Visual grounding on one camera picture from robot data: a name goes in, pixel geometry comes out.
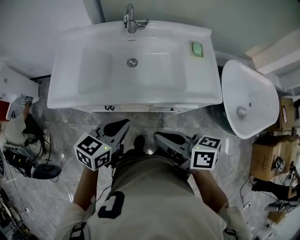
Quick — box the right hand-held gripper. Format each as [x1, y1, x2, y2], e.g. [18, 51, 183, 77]
[154, 131, 223, 180]

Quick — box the white vanity cabinet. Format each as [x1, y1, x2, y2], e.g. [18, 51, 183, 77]
[79, 103, 200, 114]

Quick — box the person's beige shirt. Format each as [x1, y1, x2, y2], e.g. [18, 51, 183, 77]
[55, 154, 251, 240]

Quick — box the large plain cardboard box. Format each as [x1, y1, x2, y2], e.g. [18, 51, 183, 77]
[249, 135, 300, 181]

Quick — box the grey partition frame post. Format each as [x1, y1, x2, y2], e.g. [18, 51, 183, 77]
[92, 0, 106, 24]

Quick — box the labelled cardboard box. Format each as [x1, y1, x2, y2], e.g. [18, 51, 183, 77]
[277, 97, 295, 132]

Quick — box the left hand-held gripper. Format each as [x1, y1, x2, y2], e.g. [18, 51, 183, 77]
[74, 119, 131, 172]

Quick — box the chrome sink faucet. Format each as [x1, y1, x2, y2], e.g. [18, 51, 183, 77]
[123, 3, 150, 34]

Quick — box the white ceramic vanity sink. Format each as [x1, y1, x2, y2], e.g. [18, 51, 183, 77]
[46, 20, 223, 110]

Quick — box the orange red box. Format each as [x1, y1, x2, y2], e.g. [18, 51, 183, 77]
[0, 99, 11, 120]

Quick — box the white loose ceramic basin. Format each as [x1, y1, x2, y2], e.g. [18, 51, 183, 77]
[221, 60, 280, 140]

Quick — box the person's black shoe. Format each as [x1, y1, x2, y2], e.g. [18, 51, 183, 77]
[133, 135, 146, 150]

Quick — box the large white carton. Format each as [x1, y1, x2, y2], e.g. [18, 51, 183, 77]
[0, 63, 39, 99]

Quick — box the white metal beam frame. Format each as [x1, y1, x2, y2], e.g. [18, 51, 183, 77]
[245, 30, 300, 75]

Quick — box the small white box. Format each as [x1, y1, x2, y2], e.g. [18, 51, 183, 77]
[6, 95, 33, 120]

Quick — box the green soap bar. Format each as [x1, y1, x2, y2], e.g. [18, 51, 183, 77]
[191, 42, 203, 56]

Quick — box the person's right forearm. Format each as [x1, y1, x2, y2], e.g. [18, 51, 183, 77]
[191, 168, 229, 211]

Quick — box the person's left forearm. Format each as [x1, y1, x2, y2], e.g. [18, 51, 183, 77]
[72, 167, 99, 213]

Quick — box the dark green bucket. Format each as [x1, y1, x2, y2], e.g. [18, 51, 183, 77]
[210, 103, 237, 136]

